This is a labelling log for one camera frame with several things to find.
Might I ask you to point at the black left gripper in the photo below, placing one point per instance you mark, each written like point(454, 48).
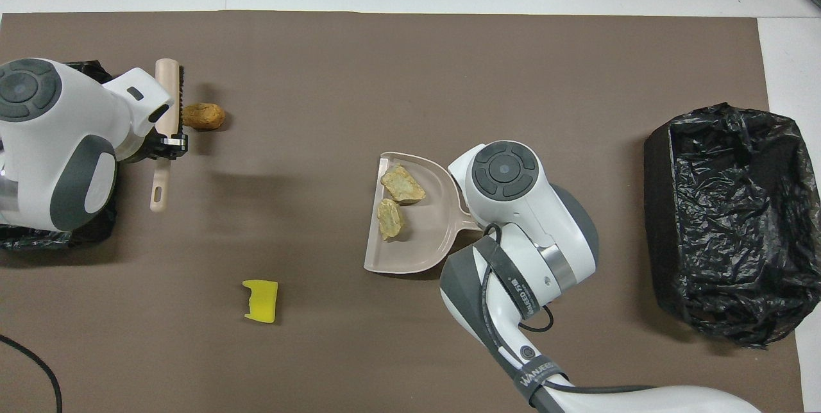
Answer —
point(149, 149)

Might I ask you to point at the orange-brown bread roll piece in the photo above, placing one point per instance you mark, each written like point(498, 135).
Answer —
point(204, 116)

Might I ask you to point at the beige hand brush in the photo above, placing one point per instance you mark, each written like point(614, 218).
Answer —
point(168, 86)

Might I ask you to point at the yellow sponge with green pad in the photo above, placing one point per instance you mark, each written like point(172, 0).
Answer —
point(262, 303)

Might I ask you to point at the pale crumbly bread chunk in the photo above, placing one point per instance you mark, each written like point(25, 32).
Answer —
point(389, 219)

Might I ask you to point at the pale blocky bread chunk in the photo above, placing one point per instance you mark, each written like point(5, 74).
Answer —
point(403, 183)

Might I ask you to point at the beige plastic dustpan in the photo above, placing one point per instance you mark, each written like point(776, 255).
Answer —
point(423, 240)

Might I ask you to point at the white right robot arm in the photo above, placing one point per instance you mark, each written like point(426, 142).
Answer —
point(526, 208)

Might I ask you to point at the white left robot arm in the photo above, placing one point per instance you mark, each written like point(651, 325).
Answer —
point(51, 143)

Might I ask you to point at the black bag lined bin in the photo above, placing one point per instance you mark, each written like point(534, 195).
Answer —
point(96, 238)
point(725, 220)

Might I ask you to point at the brown paper table mat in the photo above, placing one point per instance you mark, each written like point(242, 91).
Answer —
point(321, 349)

